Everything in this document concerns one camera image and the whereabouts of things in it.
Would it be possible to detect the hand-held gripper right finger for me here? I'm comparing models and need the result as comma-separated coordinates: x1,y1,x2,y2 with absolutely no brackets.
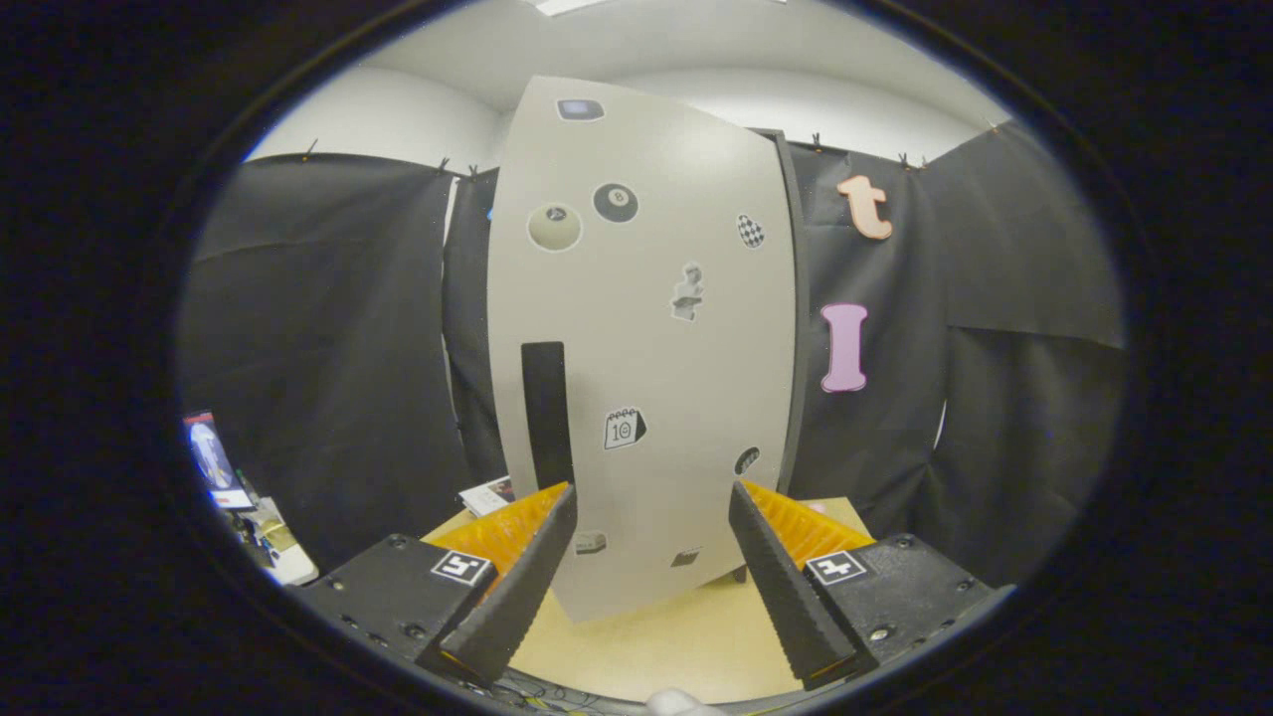
728,480,1017,692

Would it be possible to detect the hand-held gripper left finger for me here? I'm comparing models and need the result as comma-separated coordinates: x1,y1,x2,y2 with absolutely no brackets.
298,482,580,687

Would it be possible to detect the black cabinet door handle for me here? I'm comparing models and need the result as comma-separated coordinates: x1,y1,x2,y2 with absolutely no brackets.
521,341,577,490

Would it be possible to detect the beige shoe cabinet door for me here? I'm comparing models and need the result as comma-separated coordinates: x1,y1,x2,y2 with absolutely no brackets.
487,77,799,625

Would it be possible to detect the grey shoe cabinet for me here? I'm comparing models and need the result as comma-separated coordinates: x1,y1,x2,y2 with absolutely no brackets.
753,127,813,586

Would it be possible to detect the black backdrop cloth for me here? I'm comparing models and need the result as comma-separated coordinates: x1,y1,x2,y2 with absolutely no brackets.
177,121,1127,588

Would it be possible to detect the tablet screen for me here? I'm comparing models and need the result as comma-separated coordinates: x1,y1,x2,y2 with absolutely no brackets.
182,411,255,511

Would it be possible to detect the tangle of cables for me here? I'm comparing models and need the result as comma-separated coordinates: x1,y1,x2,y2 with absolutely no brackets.
467,668,637,715

